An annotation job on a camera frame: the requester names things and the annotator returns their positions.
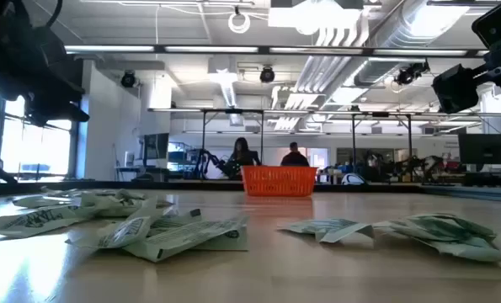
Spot black computer monitor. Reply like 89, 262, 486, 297
142, 132, 171, 161
457, 133, 501, 166

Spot black background rig frame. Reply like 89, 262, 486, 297
147, 107, 268, 181
317, 109, 414, 183

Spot overhead led light bar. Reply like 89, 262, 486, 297
63, 44, 492, 59

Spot white hanging light fixture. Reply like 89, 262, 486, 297
207, 56, 239, 109

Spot white ceiling light panel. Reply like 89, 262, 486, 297
268, 0, 364, 35

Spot person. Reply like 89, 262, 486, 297
226, 136, 263, 181
280, 141, 311, 167

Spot black aluminium table frame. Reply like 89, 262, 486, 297
0, 157, 501, 204

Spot white cable coil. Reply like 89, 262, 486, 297
227, 10, 252, 35

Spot orange plastic basket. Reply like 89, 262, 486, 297
240, 165, 319, 198

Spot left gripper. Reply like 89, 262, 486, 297
0, 27, 87, 107

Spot silver ventilation duct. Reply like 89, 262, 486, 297
353, 0, 472, 88

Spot large window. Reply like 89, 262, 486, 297
0, 82, 79, 183

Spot black ceiling camera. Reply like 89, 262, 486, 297
393, 61, 430, 87

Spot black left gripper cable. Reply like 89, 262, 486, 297
43, 0, 65, 29

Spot black ceiling spotlight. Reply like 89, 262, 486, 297
120, 70, 137, 88
259, 66, 276, 84

